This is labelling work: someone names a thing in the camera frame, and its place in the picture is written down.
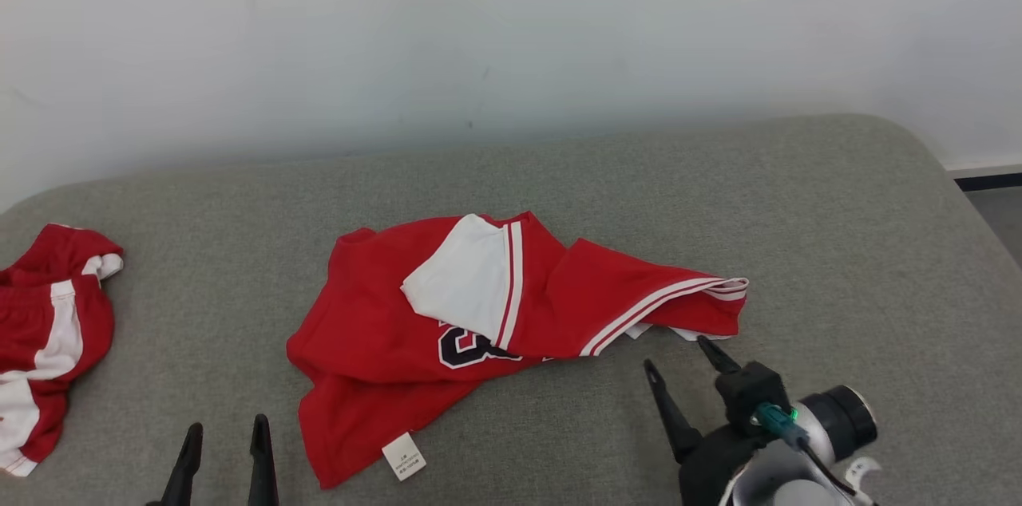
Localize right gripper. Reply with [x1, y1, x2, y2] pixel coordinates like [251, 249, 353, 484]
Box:
[644, 335, 772, 506]

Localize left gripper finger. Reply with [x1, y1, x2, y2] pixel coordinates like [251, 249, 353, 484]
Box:
[162, 422, 204, 506]
[248, 414, 280, 506]

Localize red basketball jersey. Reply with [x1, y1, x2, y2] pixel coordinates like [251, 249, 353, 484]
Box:
[286, 211, 750, 489]

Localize right teal plug cable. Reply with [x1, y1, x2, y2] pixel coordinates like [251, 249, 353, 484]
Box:
[754, 402, 859, 497]

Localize red and white shorts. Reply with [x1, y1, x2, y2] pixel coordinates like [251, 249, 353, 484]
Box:
[0, 223, 125, 478]

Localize black baseboard strip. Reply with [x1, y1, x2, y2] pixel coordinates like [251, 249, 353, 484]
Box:
[954, 172, 1022, 192]

